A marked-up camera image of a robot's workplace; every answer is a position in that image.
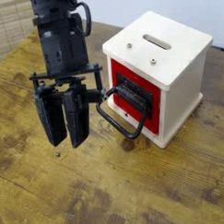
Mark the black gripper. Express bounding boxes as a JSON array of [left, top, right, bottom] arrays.
[[30, 13, 105, 106]]

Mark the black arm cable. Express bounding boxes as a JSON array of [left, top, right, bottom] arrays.
[[75, 1, 93, 38]]

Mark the red drawer front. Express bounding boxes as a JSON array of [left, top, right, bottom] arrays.
[[111, 59, 161, 135]]

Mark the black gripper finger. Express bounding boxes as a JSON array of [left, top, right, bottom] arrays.
[[35, 94, 67, 147], [63, 89, 89, 147]]

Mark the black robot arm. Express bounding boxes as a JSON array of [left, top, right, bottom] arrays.
[[30, 0, 104, 147]]

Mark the black metal drawer handle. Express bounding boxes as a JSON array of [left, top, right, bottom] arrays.
[[94, 81, 153, 141]]

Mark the white wooden box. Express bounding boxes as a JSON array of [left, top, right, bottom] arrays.
[[102, 12, 212, 147]]

